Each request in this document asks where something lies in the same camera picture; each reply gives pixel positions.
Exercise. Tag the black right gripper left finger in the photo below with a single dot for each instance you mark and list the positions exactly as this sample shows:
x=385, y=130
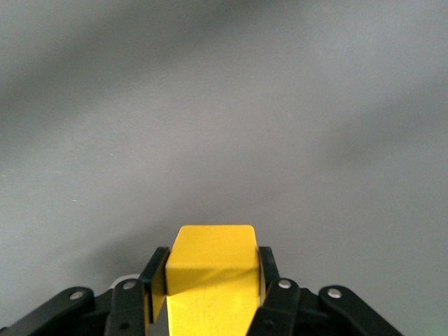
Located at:
x=136, y=297

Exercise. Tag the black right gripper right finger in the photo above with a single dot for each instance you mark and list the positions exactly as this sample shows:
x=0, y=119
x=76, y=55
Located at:
x=283, y=301

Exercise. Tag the yellow cube block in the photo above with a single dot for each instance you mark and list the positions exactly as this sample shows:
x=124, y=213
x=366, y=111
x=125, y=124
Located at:
x=213, y=273

